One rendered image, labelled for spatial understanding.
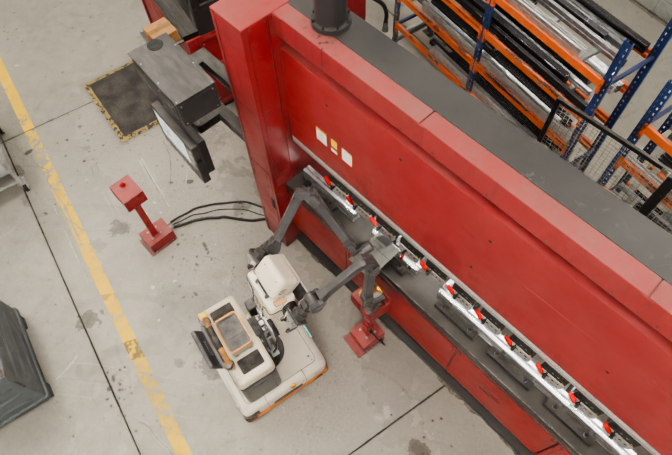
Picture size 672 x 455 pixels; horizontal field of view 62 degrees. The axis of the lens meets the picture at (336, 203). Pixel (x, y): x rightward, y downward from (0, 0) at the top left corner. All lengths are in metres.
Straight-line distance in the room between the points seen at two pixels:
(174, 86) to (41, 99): 3.29
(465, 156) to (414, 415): 2.37
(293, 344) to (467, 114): 2.24
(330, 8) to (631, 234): 1.54
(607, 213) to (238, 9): 1.88
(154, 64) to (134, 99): 2.62
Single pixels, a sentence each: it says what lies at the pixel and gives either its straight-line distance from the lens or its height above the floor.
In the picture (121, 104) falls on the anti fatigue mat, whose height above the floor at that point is 0.01.
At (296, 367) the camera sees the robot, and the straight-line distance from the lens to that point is 4.00.
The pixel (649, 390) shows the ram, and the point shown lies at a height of 1.74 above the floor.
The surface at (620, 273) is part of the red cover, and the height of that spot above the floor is 2.30.
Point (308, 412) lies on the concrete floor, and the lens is 4.21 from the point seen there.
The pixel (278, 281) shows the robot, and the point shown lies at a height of 1.38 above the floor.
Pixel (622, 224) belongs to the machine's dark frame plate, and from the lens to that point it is 2.32.
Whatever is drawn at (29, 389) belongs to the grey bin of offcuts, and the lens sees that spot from 4.40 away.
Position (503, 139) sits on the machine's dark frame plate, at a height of 2.30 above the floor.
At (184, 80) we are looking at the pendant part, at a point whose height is 1.95.
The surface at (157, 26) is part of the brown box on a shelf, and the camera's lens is 4.80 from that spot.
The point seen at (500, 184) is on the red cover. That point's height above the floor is 2.30.
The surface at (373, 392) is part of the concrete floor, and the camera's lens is 4.23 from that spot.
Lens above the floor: 4.14
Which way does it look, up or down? 59 degrees down
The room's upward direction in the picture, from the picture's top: 2 degrees counter-clockwise
